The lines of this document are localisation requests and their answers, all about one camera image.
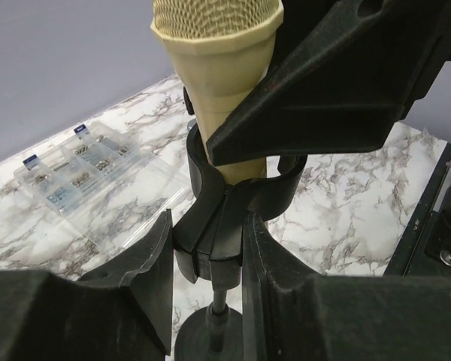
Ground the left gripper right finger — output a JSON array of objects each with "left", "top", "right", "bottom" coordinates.
[{"left": 242, "top": 213, "right": 451, "bottom": 360}]

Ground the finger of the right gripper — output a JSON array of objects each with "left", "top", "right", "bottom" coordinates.
[{"left": 207, "top": 1, "right": 451, "bottom": 165}]

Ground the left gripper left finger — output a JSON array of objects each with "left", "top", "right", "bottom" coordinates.
[{"left": 0, "top": 211, "right": 173, "bottom": 360}]

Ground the black round-base clip stand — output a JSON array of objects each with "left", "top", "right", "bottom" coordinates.
[{"left": 173, "top": 123, "right": 307, "bottom": 360}]

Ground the yellow microphone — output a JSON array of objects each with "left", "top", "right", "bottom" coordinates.
[{"left": 149, "top": 0, "right": 285, "bottom": 187}]

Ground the clear plastic screw organizer box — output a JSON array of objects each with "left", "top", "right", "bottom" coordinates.
[{"left": 14, "top": 122, "right": 189, "bottom": 255}]

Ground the black front mounting rail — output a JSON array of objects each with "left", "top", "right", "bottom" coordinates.
[{"left": 383, "top": 144, "right": 451, "bottom": 277}]

